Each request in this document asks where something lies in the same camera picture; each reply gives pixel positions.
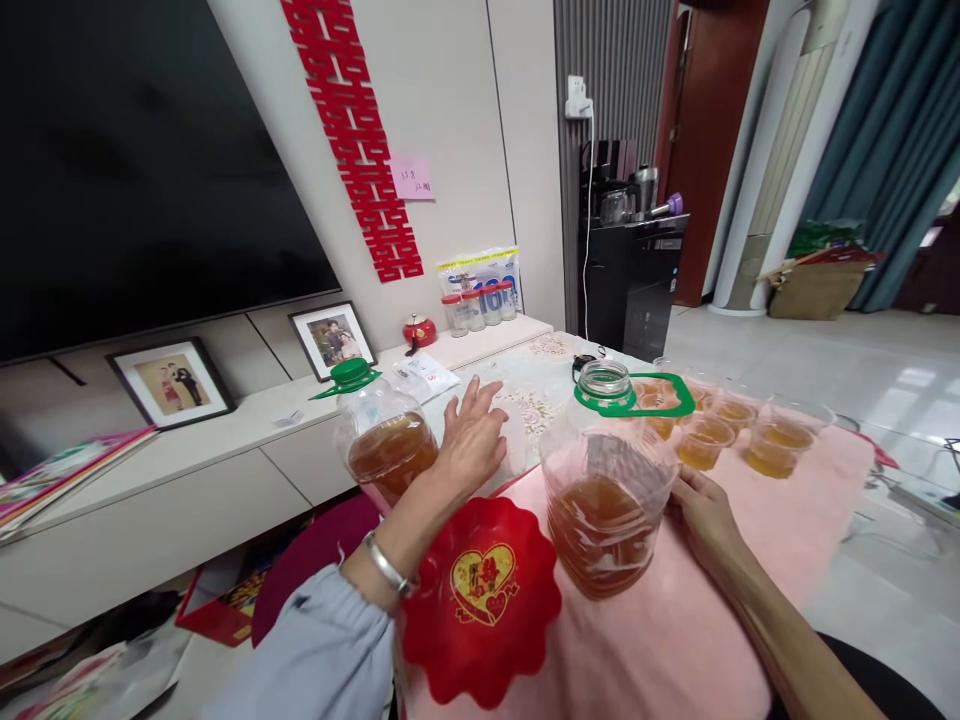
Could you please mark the person's right hand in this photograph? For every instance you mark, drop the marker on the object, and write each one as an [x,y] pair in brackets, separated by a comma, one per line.
[705,510]

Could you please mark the person's left hand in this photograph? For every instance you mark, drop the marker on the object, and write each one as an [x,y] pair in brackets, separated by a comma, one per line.
[469,450]

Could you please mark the person's left index finger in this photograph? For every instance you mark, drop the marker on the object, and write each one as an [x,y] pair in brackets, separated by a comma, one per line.
[490,397]

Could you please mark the person's left ring finger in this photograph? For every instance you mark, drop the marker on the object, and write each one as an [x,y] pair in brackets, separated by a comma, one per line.
[451,416]

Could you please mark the person's left middle finger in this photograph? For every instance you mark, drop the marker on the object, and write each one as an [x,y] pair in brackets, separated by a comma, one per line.
[472,397]

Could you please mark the person's right fingers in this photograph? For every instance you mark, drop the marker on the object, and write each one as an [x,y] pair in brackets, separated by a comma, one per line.
[684,487]

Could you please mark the person's left thumb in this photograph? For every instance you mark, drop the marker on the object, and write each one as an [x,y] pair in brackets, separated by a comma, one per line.
[500,431]

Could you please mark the white floral lace cloth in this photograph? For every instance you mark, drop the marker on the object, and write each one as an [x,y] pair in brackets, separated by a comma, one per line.
[532,390]

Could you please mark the white paper packet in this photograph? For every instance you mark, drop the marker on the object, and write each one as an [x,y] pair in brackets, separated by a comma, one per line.
[424,375]

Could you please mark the green-capped plastic jug of tea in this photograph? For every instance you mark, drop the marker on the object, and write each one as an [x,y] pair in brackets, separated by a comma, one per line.
[382,442]

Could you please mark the red round ornament jar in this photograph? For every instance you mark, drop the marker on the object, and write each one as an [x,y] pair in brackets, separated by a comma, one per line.
[419,331]

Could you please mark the glass jar with red lid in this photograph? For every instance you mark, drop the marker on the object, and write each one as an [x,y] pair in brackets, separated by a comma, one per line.
[473,310]
[508,300]
[491,305]
[454,315]

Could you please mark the group of plastic tea cups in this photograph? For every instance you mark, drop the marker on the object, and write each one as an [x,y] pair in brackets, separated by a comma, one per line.
[780,442]

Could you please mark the pink table cloth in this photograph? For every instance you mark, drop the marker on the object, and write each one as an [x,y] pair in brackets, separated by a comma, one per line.
[675,637]

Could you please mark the small white paper slip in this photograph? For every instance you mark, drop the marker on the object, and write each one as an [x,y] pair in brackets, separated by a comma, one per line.
[289,418]

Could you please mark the red scalloped plastic plate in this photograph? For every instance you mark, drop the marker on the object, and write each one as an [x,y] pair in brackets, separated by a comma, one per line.
[480,600]

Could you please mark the black water dispenser cabinet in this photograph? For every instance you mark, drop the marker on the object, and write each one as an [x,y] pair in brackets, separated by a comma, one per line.
[637,285]

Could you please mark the pink sticky note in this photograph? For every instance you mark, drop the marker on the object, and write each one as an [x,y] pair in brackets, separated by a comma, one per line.
[412,178]

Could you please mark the brown bag with gift boxes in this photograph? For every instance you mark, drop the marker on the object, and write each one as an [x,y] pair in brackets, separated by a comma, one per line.
[817,285]

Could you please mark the white television cabinet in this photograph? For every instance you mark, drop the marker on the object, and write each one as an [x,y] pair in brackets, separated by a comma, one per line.
[187,487]

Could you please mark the person's legs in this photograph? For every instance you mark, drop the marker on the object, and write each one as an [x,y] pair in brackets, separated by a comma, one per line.
[892,682]

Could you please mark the red cardboard box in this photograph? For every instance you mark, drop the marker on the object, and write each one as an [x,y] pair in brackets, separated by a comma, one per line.
[221,607]

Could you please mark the white standing air conditioner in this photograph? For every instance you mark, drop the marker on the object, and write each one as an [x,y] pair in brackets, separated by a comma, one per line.
[787,150]

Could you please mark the brown wooden door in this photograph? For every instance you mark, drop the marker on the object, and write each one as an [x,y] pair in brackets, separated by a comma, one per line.
[712,112]

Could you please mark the stack of colourful magazines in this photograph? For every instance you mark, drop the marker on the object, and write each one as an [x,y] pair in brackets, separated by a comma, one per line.
[60,472]

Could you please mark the black television screen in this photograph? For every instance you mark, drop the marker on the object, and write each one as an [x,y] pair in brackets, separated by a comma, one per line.
[135,172]

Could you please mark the teal curtain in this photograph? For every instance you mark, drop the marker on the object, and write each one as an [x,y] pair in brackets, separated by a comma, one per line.
[892,135]

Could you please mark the pile of papers and bags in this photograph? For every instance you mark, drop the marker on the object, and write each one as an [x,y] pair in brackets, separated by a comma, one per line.
[82,667]

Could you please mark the small black photo frame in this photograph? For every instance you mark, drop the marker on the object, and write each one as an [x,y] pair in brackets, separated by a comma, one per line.
[335,341]

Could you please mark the large black photo frame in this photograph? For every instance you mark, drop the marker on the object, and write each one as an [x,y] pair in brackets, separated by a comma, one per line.
[171,384]

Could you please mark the red paper-cut wall decoration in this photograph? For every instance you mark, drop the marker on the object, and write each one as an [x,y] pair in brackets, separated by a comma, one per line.
[352,135]

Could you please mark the white wall socket with charger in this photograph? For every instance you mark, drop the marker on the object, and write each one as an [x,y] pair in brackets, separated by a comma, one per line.
[577,97]

